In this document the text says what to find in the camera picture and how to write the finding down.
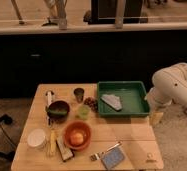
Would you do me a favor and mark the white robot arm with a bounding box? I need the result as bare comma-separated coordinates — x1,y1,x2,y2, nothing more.
145,63,187,111

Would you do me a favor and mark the grey towel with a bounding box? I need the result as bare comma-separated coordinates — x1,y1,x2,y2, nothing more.
101,94,122,111

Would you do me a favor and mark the dark metal cup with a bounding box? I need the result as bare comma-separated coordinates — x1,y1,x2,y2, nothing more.
74,88,84,103

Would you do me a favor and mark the silver fork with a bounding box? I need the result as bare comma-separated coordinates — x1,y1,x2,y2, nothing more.
89,141,122,161

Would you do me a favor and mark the black office chair base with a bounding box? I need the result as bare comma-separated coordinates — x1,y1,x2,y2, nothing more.
0,114,15,162

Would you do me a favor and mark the white marker pen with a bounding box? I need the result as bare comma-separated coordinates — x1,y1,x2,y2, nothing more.
46,90,54,107

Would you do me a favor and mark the white round container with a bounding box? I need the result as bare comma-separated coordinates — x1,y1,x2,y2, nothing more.
27,129,46,149

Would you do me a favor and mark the pile of brown nuts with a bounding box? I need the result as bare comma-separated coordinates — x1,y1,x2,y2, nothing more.
84,97,98,112

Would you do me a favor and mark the blue sponge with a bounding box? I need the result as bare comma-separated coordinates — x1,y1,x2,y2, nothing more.
101,147,125,170

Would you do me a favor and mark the dark green bowl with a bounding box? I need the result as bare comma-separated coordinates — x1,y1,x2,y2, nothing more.
46,100,70,118

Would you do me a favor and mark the small green cup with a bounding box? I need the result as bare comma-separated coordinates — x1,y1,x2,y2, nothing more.
77,105,90,120

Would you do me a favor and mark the orange plastic bowl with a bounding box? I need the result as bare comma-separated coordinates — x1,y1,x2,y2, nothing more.
63,121,91,151

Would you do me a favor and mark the orange fruit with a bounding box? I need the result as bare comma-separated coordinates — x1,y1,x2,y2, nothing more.
70,132,84,146

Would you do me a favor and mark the green plastic tray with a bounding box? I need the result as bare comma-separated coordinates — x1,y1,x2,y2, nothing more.
97,81,149,117

